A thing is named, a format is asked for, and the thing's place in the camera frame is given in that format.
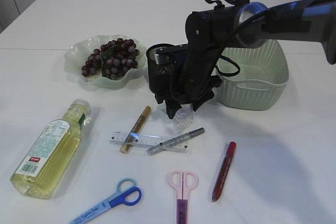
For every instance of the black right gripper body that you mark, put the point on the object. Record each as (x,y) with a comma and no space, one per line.
(206,32)

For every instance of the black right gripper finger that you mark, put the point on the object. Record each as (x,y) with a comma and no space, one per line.
(172,107)
(198,103)

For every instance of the clear plastic sheet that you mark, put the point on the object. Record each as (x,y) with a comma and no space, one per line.
(183,118)

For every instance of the purple grape bunch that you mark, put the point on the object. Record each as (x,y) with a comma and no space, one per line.
(113,59)

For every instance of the yellow tea bottle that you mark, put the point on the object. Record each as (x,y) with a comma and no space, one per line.
(42,168)

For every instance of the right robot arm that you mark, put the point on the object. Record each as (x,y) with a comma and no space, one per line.
(304,20)

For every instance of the black mesh pen cup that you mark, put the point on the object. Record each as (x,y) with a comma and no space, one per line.
(159,75)

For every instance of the clear plastic ruler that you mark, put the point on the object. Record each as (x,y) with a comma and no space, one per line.
(148,141)

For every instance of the silver marker pen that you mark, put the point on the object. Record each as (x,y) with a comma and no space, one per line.
(174,141)

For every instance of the gold marker pen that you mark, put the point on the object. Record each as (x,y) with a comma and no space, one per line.
(135,129)

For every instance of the green woven plastic basket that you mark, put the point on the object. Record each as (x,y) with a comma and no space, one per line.
(263,76)

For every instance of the red marker pen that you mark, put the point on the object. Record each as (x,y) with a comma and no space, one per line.
(220,182)

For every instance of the green wavy glass plate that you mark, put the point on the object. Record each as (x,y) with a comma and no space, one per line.
(77,55)

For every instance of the pink scissors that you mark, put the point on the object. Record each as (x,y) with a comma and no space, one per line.
(182,183)

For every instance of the blue scissors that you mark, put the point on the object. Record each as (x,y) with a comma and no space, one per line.
(125,188)

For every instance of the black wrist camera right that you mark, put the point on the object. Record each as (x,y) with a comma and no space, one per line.
(169,54)

